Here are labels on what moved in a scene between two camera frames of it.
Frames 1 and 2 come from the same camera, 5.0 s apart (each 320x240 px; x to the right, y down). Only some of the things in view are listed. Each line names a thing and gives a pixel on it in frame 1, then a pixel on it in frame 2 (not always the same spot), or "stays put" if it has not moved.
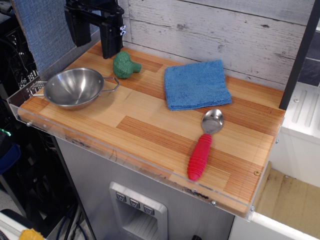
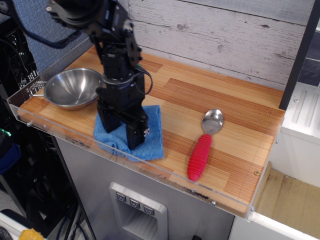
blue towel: (196, 85) → (116, 141)
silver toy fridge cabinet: (117, 202) stays put
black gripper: (106, 12) → (124, 92)
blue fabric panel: (45, 26) stays put
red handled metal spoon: (211, 120) stays put
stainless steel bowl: (72, 88) stays put
